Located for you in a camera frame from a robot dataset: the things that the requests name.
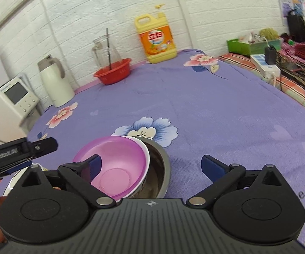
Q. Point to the yellow detergent bottle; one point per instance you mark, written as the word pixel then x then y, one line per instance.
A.
pixel 156 36

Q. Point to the black power adapter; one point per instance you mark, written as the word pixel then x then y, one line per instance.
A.
pixel 270 55

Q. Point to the black stirring stick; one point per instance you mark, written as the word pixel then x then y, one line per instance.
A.
pixel 108 48

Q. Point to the glass pitcher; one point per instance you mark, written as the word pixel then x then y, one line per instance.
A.
pixel 99 52

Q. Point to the red patterned bedding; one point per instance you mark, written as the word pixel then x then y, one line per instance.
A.
pixel 292 80

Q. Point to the green box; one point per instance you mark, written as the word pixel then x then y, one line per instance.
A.
pixel 247 49

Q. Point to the stainless steel bowl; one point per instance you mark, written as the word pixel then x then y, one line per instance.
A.
pixel 158 176

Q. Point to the white water dispenser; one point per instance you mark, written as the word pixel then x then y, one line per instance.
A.
pixel 18 112

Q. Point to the white red patterned bowl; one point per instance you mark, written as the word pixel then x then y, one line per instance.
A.
pixel 130 165

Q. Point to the white thermos jug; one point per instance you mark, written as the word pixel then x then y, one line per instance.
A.
pixel 55 81

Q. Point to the purple floral tablecloth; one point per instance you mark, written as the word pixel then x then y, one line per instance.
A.
pixel 231 114

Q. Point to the large white plate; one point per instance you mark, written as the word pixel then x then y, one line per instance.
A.
pixel 18 175

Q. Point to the red plastic basket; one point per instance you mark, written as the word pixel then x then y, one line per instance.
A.
pixel 116 73

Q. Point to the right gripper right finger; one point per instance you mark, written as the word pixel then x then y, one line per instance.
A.
pixel 225 179

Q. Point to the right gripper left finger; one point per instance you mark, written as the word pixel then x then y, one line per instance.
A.
pixel 76 177

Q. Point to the black bag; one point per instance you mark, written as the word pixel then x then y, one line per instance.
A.
pixel 296 26

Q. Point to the white power strip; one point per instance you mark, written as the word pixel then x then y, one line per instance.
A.
pixel 267 71

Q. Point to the purple plastic bowl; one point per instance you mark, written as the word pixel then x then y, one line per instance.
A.
pixel 106 148

